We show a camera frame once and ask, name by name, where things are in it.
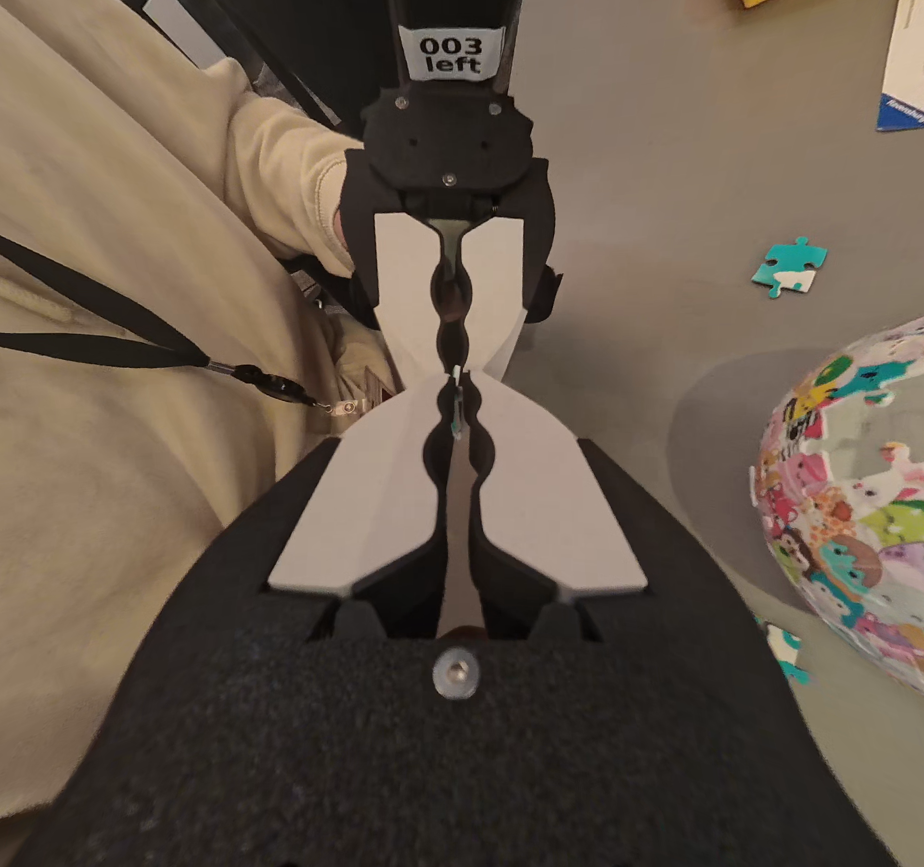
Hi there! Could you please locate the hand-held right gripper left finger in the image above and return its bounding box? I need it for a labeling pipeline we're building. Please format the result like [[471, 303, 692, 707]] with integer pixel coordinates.
[[266, 369, 456, 640]]

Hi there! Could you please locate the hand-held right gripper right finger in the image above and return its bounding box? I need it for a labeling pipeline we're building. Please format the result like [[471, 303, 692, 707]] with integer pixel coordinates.
[[462, 369, 650, 640]]

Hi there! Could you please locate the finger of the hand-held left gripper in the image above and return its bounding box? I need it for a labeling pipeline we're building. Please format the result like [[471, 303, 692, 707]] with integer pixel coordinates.
[[372, 210, 453, 386], [456, 214, 525, 377]]

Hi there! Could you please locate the colourful puzzle ball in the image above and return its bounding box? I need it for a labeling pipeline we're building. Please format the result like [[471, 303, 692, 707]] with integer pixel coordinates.
[[751, 318, 924, 695]]

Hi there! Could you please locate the person's left forearm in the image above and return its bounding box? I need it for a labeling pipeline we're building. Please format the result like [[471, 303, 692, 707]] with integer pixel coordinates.
[[204, 57, 362, 279]]

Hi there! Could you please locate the teal white puzzle piece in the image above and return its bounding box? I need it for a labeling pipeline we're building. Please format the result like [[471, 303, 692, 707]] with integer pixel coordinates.
[[751, 236, 829, 299]]

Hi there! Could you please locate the white instruction sheet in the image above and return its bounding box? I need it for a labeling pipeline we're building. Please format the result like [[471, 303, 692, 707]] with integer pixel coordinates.
[[875, 0, 924, 133]]

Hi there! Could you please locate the black lanyard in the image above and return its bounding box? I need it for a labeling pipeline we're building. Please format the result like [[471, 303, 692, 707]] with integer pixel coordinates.
[[0, 235, 218, 371]]

